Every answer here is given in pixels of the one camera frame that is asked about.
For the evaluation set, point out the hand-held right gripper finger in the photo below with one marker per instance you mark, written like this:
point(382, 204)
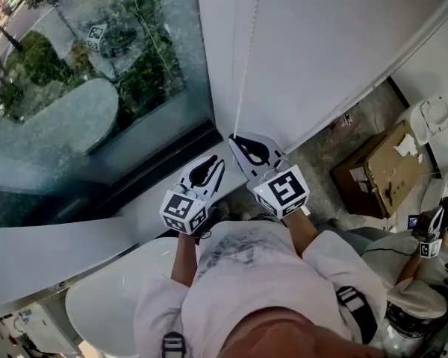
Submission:
point(244, 164)
point(272, 145)

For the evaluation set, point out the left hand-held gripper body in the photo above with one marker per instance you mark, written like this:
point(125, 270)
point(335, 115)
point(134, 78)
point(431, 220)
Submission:
point(183, 211)

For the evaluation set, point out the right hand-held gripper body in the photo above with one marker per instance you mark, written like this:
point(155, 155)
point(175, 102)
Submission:
point(283, 192)

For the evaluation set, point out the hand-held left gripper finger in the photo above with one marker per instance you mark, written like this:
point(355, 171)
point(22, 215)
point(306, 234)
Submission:
point(188, 177)
point(216, 185)

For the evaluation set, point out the person's left forearm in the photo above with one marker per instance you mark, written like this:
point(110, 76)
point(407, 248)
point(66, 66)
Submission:
point(184, 259)

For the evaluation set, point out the person's right forearm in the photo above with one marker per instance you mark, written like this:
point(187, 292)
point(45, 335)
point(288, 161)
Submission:
point(302, 233)

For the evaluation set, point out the person's left shoe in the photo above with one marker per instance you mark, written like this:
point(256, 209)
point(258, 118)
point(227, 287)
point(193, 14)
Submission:
point(222, 209)

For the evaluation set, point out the person's shoe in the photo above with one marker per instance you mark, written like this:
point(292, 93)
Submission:
point(246, 214)
point(222, 209)

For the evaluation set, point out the person's right shoe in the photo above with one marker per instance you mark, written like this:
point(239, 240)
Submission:
point(246, 214)

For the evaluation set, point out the small pink floor object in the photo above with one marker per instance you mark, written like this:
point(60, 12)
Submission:
point(346, 119)

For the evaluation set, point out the large brown cardboard box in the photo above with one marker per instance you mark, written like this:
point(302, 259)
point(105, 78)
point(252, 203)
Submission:
point(377, 170)

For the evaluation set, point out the operator in white shirt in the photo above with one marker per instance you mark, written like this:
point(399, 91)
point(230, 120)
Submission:
point(246, 285)

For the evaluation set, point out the green garden shrubs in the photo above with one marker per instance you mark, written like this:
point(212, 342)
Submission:
point(149, 77)

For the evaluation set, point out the white window sill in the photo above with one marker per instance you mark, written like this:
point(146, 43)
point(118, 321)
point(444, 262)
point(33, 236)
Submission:
point(78, 248)

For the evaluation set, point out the white bathtub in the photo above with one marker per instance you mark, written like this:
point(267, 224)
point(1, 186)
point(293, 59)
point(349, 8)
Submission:
point(108, 297)

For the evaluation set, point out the dark-framed glass window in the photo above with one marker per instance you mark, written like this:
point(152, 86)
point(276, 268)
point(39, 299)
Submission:
point(59, 155)

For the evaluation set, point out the person's head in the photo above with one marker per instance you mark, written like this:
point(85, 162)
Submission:
point(283, 334)

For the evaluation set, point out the white toilet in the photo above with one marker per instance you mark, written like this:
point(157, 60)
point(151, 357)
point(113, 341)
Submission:
point(437, 114)

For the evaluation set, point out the cluttered white shelf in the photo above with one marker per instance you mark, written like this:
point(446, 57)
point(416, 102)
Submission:
point(22, 330)

